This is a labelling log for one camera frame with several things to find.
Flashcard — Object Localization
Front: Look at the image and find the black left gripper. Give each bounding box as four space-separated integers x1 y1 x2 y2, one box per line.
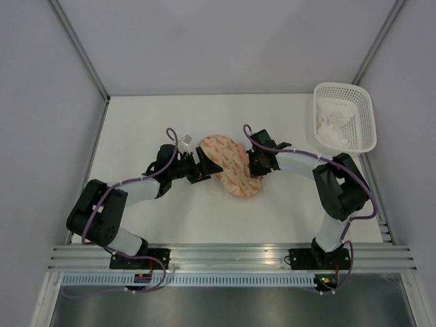
168 147 222 185

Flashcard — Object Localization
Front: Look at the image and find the floral mesh laundry bag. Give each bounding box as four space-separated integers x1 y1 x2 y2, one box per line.
199 135 262 198

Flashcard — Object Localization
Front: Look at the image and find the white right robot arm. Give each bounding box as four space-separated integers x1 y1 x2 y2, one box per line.
243 125 377 269

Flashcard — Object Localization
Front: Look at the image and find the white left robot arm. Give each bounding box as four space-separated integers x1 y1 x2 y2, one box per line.
66 144 223 270

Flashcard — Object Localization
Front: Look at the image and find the white bra in basket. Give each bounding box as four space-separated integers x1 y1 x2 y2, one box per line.
317 100 354 149

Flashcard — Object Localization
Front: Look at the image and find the white perforated plastic basket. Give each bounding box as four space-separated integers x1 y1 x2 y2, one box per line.
312 82 377 156

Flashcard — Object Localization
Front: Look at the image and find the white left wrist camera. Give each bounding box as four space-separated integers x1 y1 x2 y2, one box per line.
178 135 192 153

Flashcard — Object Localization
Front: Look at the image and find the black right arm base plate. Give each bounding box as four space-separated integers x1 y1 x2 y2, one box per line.
288 247 351 270

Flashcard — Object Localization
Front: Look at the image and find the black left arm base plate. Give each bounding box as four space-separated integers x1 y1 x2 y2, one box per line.
109 248 171 270

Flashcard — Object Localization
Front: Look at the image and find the aluminium mounting rail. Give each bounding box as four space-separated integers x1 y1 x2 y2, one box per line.
47 243 417 274

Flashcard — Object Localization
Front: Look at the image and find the white slotted cable duct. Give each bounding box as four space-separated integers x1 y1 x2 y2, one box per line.
62 272 316 287

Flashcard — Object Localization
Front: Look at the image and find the left aluminium frame post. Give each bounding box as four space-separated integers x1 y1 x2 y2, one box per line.
47 0 110 104

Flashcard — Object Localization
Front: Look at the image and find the aluminium frame post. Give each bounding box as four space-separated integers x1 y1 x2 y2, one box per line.
47 0 110 104
352 0 409 85

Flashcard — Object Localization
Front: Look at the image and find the right aluminium frame post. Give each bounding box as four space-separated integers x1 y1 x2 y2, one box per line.
352 0 409 85

